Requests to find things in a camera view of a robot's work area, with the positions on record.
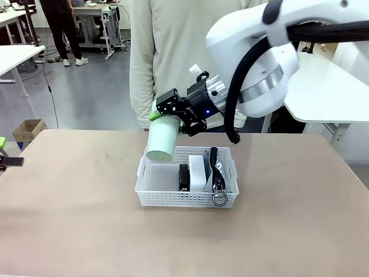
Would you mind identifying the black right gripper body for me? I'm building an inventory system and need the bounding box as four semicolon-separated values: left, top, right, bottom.
183;80;216;121

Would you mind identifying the pale green plastic cup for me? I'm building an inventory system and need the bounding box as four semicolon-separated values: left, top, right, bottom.
146;115;180;163

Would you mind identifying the white rectangular box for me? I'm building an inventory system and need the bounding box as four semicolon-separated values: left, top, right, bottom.
187;155;214;192

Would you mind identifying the black stapler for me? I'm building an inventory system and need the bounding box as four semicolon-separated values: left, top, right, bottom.
178;163;191;192

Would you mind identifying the grey CAMPUS zipper pouch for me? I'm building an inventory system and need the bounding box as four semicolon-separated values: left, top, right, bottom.
202;147;232;208

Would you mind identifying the white perforated plastic basket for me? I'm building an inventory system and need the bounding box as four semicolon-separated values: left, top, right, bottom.
134;145;240;209

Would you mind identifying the small cardboard box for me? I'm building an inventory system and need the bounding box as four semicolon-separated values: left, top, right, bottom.
12;118;48;143

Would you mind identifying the person in beige sweater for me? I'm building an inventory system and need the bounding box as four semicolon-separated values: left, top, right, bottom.
129;0;269;133

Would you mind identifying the white table with white leg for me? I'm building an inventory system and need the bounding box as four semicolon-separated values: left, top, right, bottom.
0;44;46;99

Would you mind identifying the grey background workbench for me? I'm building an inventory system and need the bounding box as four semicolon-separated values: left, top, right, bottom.
71;1;131;61

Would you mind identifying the bystander with white sneakers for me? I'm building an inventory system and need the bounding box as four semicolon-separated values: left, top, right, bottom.
39;0;90;67

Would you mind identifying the large white side table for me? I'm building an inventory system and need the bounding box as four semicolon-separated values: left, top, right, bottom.
283;42;369;148

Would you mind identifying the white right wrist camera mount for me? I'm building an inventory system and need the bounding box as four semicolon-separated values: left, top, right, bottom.
189;63;210;85

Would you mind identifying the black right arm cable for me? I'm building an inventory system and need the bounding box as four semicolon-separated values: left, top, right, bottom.
225;20;369;145

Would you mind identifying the thin black floor cable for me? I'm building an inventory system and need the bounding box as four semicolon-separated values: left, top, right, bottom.
42;54;59;130

